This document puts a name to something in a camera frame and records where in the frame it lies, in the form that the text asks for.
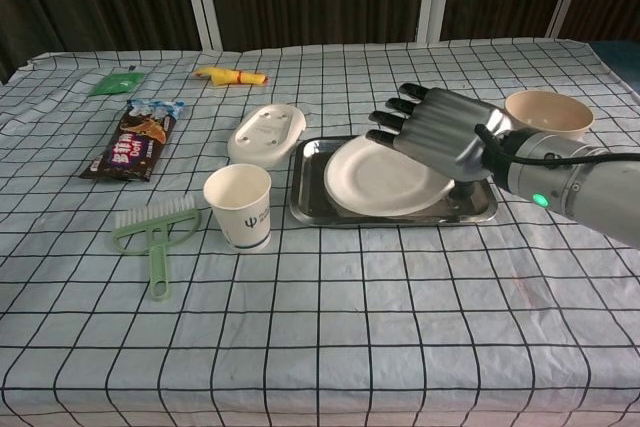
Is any green sachet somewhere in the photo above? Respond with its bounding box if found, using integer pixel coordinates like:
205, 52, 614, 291
88, 71, 146, 97

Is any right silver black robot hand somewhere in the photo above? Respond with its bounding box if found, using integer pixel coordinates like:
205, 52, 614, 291
366, 81, 514, 201

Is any yellow rubber chicken toy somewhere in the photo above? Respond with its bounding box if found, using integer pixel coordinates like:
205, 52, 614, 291
192, 65, 270, 88

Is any metal tray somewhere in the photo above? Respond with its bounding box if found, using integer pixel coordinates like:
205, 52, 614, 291
289, 135, 500, 227

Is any checked light blue tablecloth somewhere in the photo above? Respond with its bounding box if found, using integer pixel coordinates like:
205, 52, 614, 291
0, 36, 640, 427

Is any beige bowl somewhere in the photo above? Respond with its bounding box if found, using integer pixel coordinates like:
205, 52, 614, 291
503, 90, 595, 143

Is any green cleaning brush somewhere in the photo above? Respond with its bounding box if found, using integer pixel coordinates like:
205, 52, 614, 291
111, 195, 202, 302

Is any white oval dish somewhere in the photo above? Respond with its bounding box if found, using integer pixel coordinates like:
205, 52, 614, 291
227, 102, 307, 171

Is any white paper cup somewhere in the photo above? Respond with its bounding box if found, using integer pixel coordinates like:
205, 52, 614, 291
202, 163, 273, 253

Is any brown snack packet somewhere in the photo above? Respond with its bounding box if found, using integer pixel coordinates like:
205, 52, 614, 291
79, 99, 187, 182

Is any white paper plate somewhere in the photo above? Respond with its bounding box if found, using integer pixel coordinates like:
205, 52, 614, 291
323, 135, 456, 216

